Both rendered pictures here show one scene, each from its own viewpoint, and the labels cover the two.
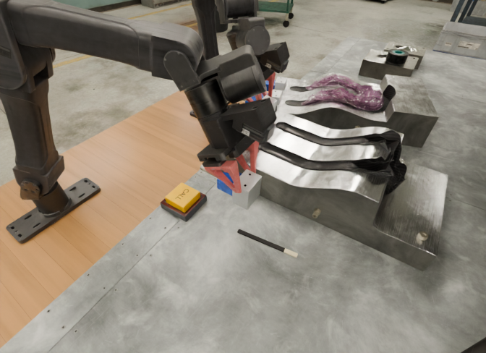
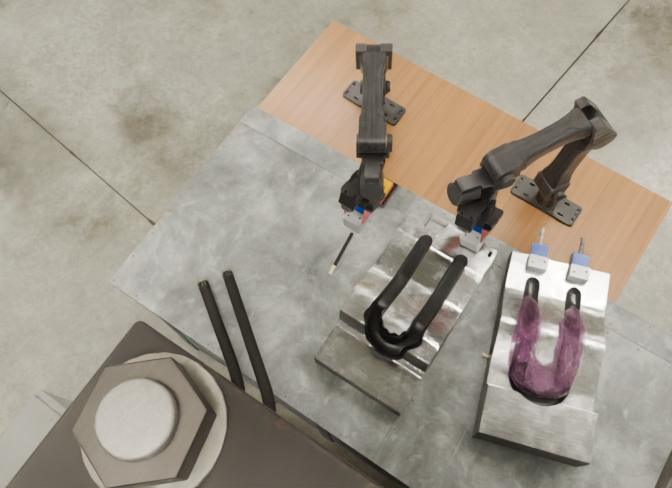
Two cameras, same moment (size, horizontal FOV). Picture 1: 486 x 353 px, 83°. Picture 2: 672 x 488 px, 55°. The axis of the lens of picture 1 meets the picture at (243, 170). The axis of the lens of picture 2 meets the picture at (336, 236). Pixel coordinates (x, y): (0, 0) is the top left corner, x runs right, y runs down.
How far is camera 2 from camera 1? 1.46 m
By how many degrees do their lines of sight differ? 54
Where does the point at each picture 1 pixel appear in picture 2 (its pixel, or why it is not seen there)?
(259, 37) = (454, 194)
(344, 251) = (333, 309)
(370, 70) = not seen: outside the picture
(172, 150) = (451, 169)
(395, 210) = (355, 343)
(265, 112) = (346, 199)
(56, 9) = (368, 71)
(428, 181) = (390, 388)
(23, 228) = (353, 91)
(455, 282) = (306, 382)
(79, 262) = (328, 135)
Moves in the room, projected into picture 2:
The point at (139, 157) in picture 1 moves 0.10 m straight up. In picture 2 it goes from (438, 142) to (442, 124)
